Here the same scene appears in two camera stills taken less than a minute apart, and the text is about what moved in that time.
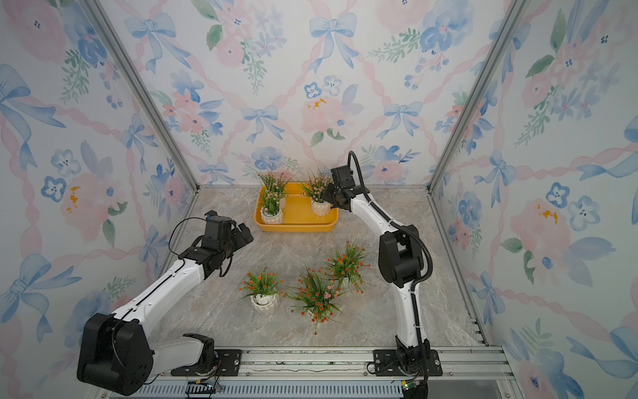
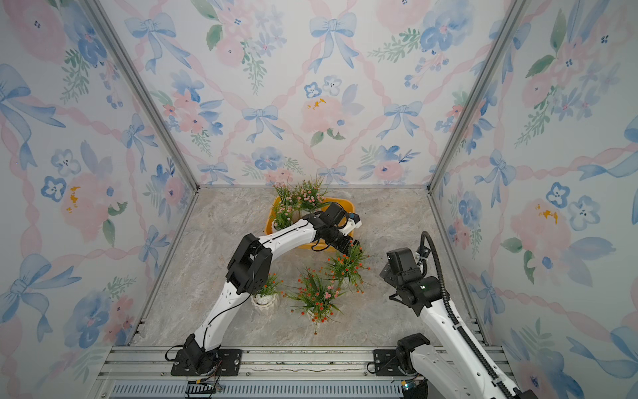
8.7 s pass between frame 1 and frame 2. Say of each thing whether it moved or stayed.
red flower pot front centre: stayed
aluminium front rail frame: stayed
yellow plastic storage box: moved
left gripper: moved
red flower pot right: stayed
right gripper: moved
